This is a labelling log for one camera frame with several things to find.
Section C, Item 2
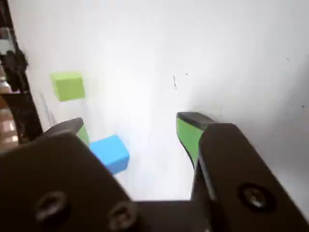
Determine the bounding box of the green lego block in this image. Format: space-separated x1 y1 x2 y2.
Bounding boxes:
50 72 85 102

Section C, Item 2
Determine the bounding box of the blue lego block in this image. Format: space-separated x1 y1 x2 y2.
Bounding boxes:
89 134 130 174

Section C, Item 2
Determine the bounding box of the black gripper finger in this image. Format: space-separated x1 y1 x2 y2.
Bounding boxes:
0 117 145 232
177 112 309 232

